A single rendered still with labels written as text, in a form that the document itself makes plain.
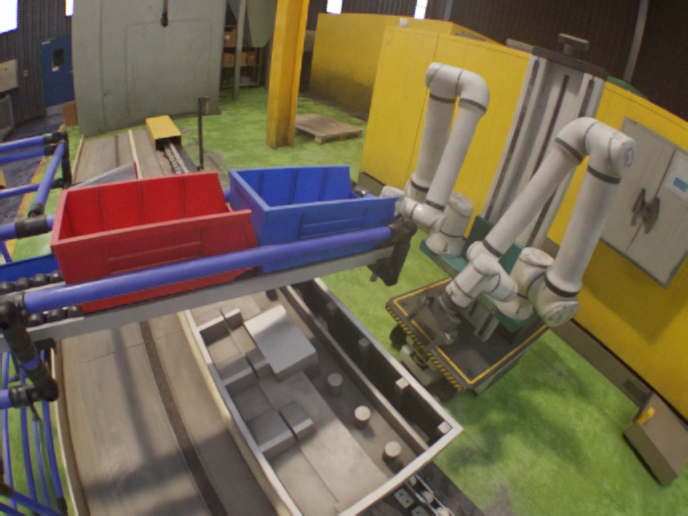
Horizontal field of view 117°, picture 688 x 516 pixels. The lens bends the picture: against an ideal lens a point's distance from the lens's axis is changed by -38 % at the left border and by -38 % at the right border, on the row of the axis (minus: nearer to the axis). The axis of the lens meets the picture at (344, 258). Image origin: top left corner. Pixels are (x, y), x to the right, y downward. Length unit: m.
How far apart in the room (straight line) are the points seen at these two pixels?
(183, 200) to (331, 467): 0.57
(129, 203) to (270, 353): 0.43
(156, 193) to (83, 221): 0.14
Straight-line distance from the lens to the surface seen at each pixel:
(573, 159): 1.14
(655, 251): 2.26
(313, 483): 0.70
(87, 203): 0.61
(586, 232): 1.14
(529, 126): 1.57
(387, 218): 0.68
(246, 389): 0.79
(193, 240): 0.48
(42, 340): 0.59
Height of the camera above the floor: 1.58
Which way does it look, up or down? 36 degrees down
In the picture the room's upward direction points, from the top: 10 degrees clockwise
